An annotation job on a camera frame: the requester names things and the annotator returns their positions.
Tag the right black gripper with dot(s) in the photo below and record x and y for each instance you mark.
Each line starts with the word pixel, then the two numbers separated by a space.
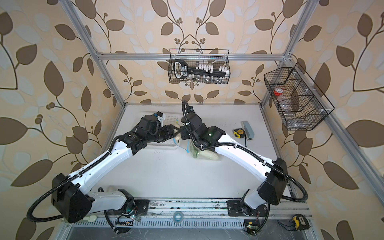
pixel 184 134

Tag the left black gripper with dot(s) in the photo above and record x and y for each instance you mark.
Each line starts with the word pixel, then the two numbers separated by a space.
pixel 169 131

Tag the clear zip top bag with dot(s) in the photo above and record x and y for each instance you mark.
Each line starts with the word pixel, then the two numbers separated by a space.
pixel 188 147

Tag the white plastic basket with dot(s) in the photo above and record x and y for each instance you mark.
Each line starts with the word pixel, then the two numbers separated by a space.
pixel 169 126

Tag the white radish toy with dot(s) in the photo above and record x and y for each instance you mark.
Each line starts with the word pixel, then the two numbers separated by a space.
pixel 208 155

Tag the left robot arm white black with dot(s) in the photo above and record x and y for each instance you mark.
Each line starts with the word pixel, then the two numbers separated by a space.
pixel 70 194

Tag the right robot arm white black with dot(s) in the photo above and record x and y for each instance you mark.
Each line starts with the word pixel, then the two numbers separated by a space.
pixel 273 174

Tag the yellow black tape measure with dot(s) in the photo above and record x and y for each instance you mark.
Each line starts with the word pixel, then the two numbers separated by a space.
pixel 241 134

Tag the grey blue box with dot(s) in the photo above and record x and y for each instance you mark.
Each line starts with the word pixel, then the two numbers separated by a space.
pixel 248 130

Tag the black tool with white pieces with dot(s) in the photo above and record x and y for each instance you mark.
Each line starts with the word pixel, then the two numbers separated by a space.
pixel 182 70

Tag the blue tape roll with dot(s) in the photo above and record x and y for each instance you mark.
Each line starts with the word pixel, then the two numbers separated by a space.
pixel 178 217

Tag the red capped clear container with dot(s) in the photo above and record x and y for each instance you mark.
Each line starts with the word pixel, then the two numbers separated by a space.
pixel 278 91

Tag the black wire basket back wall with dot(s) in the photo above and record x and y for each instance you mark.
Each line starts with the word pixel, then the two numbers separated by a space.
pixel 215 57

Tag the black wire basket wall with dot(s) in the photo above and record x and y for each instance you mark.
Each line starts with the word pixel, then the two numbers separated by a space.
pixel 215 57
pixel 303 105

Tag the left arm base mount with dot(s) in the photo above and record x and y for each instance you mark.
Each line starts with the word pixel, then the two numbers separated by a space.
pixel 131 207

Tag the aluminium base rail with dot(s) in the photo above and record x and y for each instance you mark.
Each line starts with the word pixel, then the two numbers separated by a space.
pixel 204 213

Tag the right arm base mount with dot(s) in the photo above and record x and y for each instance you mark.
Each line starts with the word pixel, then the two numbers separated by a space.
pixel 238 208

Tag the white handled tool on rail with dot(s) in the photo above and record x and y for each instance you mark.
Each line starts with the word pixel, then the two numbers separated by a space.
pixel 91 218

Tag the black wire basket right wall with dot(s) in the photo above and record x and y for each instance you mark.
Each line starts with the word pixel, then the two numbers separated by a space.
pixel 303 105

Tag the yellow tape measure on rail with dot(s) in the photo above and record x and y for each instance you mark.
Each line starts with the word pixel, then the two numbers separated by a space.
pixel 301 223

